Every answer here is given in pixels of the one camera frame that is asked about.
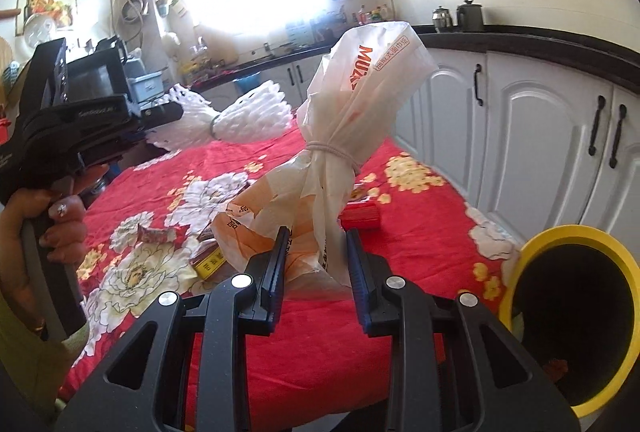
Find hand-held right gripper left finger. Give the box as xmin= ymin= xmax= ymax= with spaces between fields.
xmin=52 ymin=226 xmax=292 ymax=432

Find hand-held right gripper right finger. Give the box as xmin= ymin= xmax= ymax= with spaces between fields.
xmin=345 ymin=228 xmax=583 ymax=432

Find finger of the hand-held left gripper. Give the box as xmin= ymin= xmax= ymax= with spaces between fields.
xmin=142 ymin=102 xmax=185 ymax=142

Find white foam net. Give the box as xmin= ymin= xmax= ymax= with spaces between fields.
xmin=145 ymin=79 xmax=296 ymax=154

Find white printed plastic bag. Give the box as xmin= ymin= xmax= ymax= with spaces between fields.
xmin=210 ymin=21 xmax=439 ymax=301

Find yellow trash bin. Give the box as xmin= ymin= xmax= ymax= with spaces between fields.
xmin=497 ymin=224 xmax=640 ymax=419

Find person's left forearm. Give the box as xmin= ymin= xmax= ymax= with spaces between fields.
xmin=0 ymin=282 xmax=87 ymax=419

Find person's left hand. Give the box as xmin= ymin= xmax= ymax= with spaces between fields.
xmin=0 ymin=189 xmax=88 ymax=329

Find grey plastic crate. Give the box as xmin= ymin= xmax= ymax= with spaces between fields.
xmin=125 ymin=72 xmax=166 ymax=106

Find red cigarette box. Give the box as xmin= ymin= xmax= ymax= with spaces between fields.
xmin=340 ymin=199 xmax=381 ymax=231

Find yellow snack wrapper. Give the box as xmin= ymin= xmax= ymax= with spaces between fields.
xmin=190 ymin=237 xmax=227 ymax=281

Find white rounded appliance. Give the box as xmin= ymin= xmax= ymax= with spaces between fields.
xmin=160 ymin=32 xmax=182 ymax=61

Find blue plastic basin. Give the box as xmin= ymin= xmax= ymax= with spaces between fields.
xmin=232 ymin=72 xmax=264 ymax=96

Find red floral tablecloth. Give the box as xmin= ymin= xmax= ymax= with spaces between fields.
xmin=57 ymin=122 xmax=526 ymax=419

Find red candy wrapper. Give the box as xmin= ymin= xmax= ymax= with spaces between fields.
xmin=136 ymin=224 xmax=181 ymax=246

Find white kitchen cabinets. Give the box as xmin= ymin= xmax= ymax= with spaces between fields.
xmin=200 ymin=47 xmax=640 ymax=274

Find row of condiment bottles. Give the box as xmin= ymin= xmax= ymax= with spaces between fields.
xmin=350 ymin=4 xmax=396 ymax=26

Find steel kettle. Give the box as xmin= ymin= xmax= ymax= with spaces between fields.
xmin=431 ymin=6 xmax=455 ymax=34

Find dark lidded pot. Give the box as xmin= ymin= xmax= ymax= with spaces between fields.
xmin=456 ymin=0 xmax=486 ymax=33

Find black countertop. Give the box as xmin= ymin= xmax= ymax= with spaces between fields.
xmin=190 ymin=24 xmax=640 ymax=99

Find fruit wall picture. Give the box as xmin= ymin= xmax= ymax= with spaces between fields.
xmin=15 ymin=0 xmax=79 ymax=46

